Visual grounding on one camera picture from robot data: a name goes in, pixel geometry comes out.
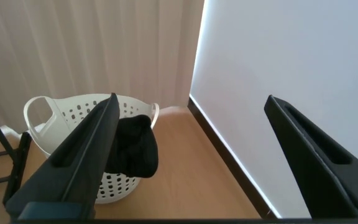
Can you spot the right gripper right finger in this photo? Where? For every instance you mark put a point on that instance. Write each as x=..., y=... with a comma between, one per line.
x=322, y=174

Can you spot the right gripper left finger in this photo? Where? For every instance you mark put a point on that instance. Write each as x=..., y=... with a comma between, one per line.
x=73, y=174

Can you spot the black shorts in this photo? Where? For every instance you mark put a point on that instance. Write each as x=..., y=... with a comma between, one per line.
x=135, y=149

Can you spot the white laundry basket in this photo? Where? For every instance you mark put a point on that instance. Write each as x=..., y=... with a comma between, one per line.
x=61, y=124

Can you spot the black clothes rack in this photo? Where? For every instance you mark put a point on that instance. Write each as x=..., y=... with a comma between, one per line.
x=19, y=161

